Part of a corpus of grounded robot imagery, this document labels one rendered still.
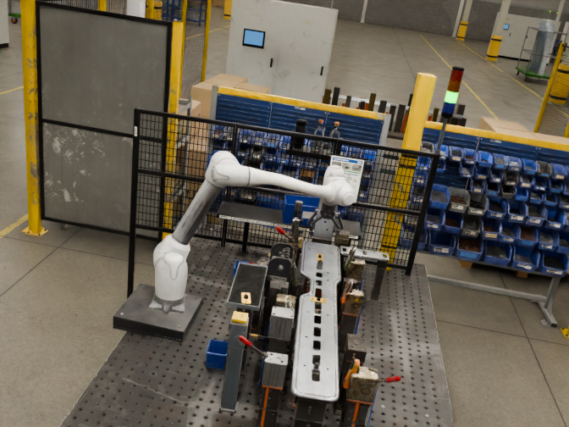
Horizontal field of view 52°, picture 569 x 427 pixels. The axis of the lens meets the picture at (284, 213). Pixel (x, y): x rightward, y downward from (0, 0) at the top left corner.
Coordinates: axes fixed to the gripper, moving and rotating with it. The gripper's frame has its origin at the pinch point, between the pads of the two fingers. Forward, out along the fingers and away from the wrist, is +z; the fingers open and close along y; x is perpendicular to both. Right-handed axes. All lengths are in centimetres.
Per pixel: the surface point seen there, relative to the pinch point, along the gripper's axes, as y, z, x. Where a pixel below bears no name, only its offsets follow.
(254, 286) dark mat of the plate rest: -31, -3, -71
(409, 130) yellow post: 44, -53, 58
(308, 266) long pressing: -5.9, 13.1, -12.7
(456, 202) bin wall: 111, 21, 154
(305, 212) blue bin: -11.3, 1.4, 35.0
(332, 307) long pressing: 7, 13, -51
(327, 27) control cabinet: -10, -61, 629
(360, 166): 18, -27, 54
